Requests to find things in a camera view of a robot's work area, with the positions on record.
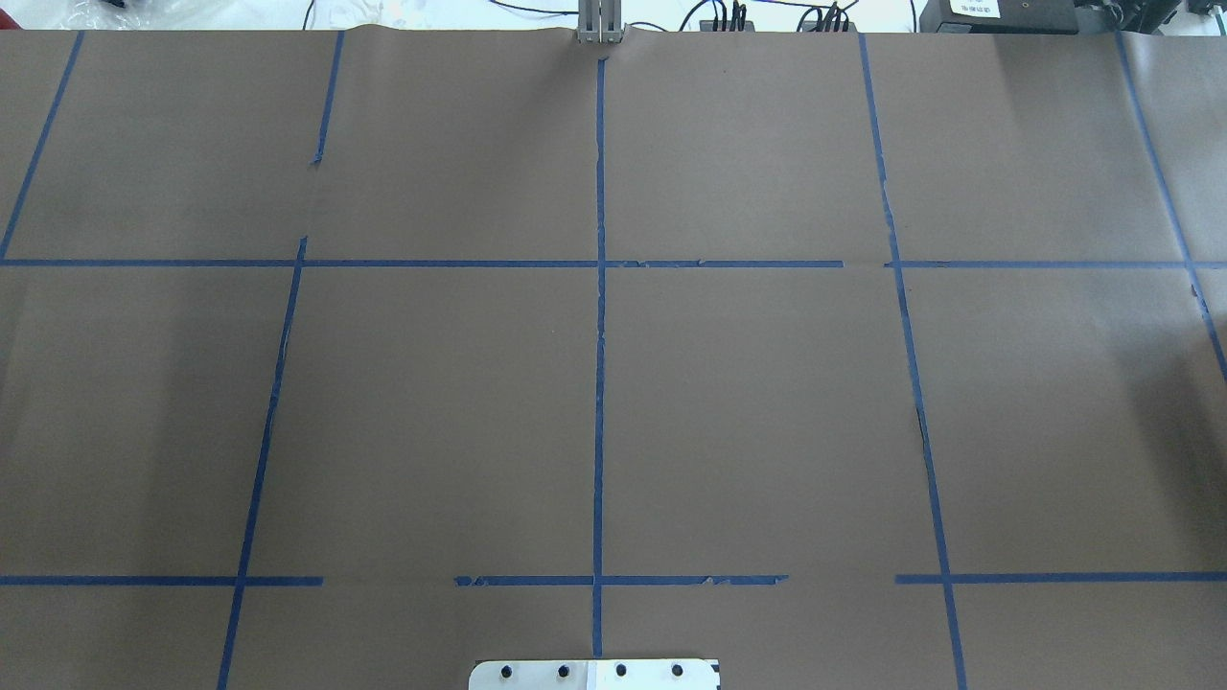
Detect black equipment box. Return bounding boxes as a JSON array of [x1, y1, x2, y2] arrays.
[[918, 0, 1185, 36]]

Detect aluminium frame post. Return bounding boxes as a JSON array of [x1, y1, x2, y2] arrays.
[[577, 0, 626, 44]]

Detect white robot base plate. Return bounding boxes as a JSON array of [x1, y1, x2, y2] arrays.
[[467, 658, 721, 689]]

